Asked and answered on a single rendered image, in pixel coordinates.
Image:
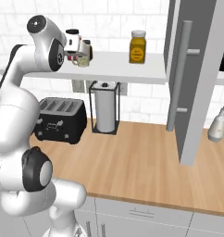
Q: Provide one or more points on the white paper towel roll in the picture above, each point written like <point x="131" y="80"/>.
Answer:
<point x="105" y="108"/>

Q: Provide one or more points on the grey cupboard door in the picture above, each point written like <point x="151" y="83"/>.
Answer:
<point x="141" y="227"/>
<point x="86" y="223"/>

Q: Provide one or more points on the grey wall outlet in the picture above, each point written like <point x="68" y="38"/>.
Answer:
<point x="78" y="86"/>
<point x="123" y="88"/>

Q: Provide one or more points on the white wall shelf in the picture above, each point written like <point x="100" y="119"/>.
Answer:
<point x="117" y="69"/>

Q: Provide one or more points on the clear drinking glass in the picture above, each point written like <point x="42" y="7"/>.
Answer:
<point x="80" y="62"/>

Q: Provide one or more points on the grey cabinet door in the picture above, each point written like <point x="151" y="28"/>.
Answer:
<point x="197" y="77"/>

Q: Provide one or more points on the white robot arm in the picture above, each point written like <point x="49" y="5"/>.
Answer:
<point x="15" y="117"/>

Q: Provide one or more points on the black toaster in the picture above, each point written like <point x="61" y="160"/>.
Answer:
<point x="63" y="123"/>

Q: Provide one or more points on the grey drawer front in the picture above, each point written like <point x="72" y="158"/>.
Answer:
<point x="147" y="213"/>

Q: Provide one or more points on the white spray bottle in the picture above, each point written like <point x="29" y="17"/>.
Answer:
<point x="217" y="126"/>

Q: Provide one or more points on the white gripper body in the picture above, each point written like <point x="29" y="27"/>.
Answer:
<point x="84" y="48"/>

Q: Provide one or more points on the amber jar with white lid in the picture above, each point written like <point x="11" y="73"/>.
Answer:
<point x="137" y="49"/>

